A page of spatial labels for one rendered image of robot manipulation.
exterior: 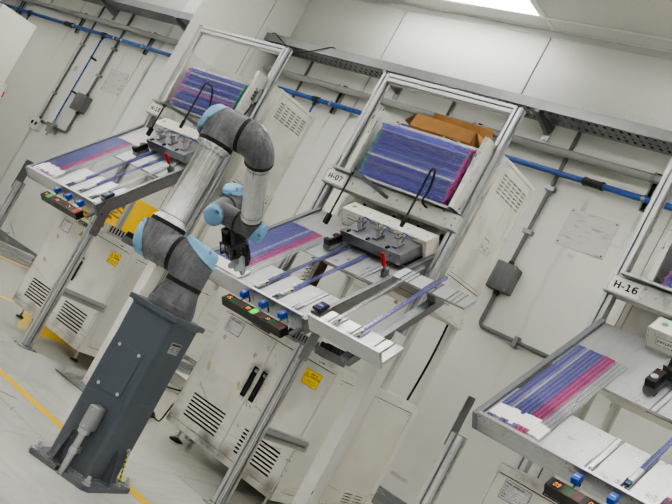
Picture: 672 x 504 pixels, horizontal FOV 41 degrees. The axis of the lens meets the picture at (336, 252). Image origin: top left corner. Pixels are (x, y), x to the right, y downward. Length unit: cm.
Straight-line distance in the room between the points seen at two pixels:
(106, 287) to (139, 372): 185
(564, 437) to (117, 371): 132
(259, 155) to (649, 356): 142
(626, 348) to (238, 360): 157
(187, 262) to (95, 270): 193
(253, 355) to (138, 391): 109
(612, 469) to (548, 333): 236
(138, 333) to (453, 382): 270
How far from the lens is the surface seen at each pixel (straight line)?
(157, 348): 267
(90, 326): 449
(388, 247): 357
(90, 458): 274
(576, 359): 302
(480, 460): 491
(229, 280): 349
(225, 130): 279
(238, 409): 368
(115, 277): 447
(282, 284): 344
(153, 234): 276
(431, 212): 367
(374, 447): 383
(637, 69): 545
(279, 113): 480
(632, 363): 306
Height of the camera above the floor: 74
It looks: 5 degrees up
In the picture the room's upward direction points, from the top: 28 degrees clockwise
